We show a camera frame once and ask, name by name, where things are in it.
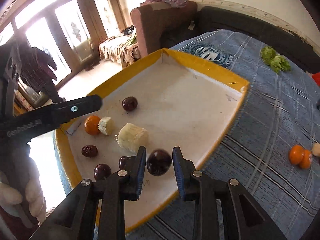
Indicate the wooden glass door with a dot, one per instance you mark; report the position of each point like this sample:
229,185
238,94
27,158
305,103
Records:
62,17

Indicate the orange mandarin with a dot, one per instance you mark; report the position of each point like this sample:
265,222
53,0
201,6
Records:
306,159
91,125
295,153

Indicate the black sofa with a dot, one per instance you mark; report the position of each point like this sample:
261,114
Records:
250,17

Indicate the green lettuce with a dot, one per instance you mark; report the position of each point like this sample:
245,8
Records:
275,58

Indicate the yellow-rimmed white tray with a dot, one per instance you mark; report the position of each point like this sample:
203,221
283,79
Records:
187,100

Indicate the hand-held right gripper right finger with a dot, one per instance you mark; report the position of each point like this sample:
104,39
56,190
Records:
178,172

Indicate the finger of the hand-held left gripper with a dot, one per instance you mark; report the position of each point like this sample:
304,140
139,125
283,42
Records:
75,108

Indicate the brown armchair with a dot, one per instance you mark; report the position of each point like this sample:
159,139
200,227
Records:
160,25

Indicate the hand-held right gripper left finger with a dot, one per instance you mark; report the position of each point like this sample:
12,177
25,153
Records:
142,170

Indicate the small white item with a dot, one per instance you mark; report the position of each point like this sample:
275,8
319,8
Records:
192,25

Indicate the patterned throw blanket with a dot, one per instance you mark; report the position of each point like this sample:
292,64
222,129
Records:
117,48

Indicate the wrinkled red date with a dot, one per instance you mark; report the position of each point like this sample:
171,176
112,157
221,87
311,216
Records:
89,151

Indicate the dark purple plum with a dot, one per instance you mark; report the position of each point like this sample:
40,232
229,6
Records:
129,103
158,162
123,162
102,172

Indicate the small peeled sugarcane chunk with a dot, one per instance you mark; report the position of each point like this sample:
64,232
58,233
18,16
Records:
316,150
106,125

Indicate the blue plaid tablecloth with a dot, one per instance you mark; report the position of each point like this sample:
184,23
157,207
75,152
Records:
270,110

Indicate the person's left hand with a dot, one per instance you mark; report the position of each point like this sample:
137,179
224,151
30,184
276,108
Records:
35,200

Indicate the red plastic bag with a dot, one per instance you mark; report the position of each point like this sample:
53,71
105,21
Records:
316,78

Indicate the dark hanging coat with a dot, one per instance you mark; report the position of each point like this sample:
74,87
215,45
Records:
37,67

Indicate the large peeled sugarcane chunk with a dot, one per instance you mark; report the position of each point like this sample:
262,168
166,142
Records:
132,137

